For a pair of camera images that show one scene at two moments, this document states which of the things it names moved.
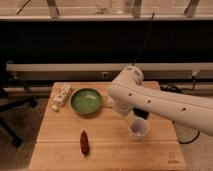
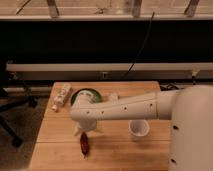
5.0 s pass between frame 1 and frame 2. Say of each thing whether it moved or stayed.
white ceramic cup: stayed
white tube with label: stayed
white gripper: moved
